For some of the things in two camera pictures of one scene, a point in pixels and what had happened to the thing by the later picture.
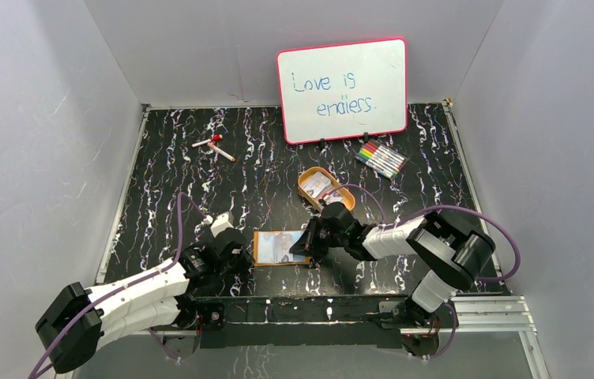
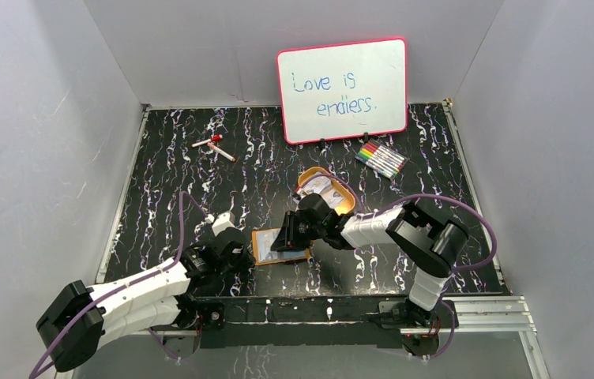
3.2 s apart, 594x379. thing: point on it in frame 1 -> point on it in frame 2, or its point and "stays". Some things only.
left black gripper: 235,256 stays
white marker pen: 221,152 stays
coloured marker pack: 381,159 stays
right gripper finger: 307,243 -> 287,240
